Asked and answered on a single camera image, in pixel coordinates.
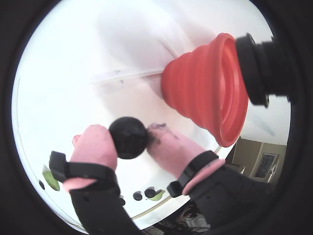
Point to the small dark blueberry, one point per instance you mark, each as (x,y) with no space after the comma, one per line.
(150,192)
(121,200)
(137,195)
(128,137)
(42,184)

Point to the pink-tipped gripper finger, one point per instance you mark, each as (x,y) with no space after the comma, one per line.
(171,151)
(93,149)

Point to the red collapsible silicone funnel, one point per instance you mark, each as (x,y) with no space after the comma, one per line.
(195,93)

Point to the green dried leaf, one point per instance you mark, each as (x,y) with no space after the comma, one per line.
(51,180)
(159,196)

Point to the dark wall board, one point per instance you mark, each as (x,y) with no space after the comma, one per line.
(265,165)

